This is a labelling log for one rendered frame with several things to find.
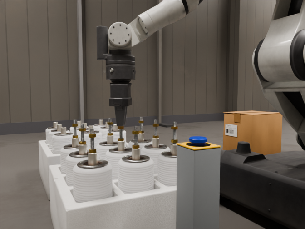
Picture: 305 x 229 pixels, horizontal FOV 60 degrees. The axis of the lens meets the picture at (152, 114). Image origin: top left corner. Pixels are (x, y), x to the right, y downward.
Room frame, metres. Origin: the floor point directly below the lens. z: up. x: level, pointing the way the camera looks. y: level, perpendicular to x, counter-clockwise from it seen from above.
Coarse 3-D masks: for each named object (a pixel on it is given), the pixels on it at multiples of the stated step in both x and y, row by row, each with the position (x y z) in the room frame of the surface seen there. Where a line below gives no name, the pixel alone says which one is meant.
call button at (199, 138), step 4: (196, 136) 0.59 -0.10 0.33; (200, 136) 0.59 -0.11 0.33; (192, 140) 0.56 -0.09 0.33; (196, 140) 0.56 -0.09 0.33; (200, 140) 0.56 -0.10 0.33; (204, 140) 0.56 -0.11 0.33; (192, 144) 0.57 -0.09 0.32; (196, 144) 0.56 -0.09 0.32; (200, 144) 0.56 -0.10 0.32; (204, 144) 0.57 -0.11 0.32
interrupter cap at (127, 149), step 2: (112, 148) 0.82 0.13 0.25; (114, 148) 0.82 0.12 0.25; (116, 148) 0.82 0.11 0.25; (126, 148) 0.82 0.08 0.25; (128, 148) 0.82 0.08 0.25; (130, 148) 0.82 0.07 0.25; (110, 150) 0.78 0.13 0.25; (112, 150) 0.79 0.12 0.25; (114, 150) 0.79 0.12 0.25; (116, 150) 0.80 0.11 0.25; (126, 150) 0.79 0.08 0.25; (128, 150) 0.79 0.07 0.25; (130, 150) 0.78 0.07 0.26; (112, 152) 0.77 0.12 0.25; (114, 152) 0.77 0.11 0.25; (116, 152) 0.77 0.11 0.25; (118, 152) 0.76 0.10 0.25; (120, 152) 0.76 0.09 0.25; (122, 152) 0.77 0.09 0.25; (124, 152) 0.77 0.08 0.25; (126, 152) 0.77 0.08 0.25; (128, 152) 0.77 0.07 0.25
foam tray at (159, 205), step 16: (64, 176) 0.77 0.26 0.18; (64, 192) 0.64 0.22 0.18; (144, 192) 0.64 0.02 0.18; (160, 192) 0.64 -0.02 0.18; (176, 192) 0.66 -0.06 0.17; (64, 208) 0.56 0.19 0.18; (80, 208) 0.56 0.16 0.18; (96, 208) 0.57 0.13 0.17; (112, 208) 0.59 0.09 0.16; (128, 208) 0.60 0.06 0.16; (144, 208) 0.62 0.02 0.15; (160, 208) 0.64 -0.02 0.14; (64, 224) 0.57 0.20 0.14; (80, 224) 0.55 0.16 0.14; (96, 224) 0.57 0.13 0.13; (112, 224) 0.59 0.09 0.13; (128, 224) 0.60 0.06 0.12; (144, 224) 0.62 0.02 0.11; (160, 224) 0.64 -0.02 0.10
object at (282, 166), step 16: (240, 144) 0.95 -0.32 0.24; (224, 160) 0.95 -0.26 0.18; (240, 160) 0.90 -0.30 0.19; (256, 160) 0.91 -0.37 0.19; (272, 160) 0.92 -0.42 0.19; (288, 160) 1.00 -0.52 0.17; (304, 160) 1.00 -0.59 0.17; (224, 176) 0.94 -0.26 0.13; (240, 176) 0.87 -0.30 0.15; (256, 176) 0.81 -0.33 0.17; (272, 176) 0.77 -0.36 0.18; (288, 176) 0.74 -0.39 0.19; (304, 176) 0.74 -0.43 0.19; (224, 192) 0.93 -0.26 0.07; (240, 192) 0.87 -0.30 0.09; (256, 192) 0.81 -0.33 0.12; (272, 192) 0.76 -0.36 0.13; (288, 192) 0.72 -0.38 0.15; (304, 192) 0.68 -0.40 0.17; (256, 208) 0.81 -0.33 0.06; (272, 208) 0.76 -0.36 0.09; (288, 208) 0.72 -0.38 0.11; (304, 208) 0.68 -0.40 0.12; (288, 224) 0.71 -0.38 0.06; (304, 224) 0.67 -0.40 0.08
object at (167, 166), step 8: (160, 160) 0.73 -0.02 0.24; (168, 160) 0.71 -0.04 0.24; (176, 160) 0.70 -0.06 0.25; (160, 168) 0.72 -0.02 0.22; (168, 168) 0.71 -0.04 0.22; (176, 168) 0.70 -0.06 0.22; (160, 176) 0.72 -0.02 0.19; (168, 176) 0.71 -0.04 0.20; (176, 176) 0.70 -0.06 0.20; (168, 184) 0.71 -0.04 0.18; (176, 184) 0.70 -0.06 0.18
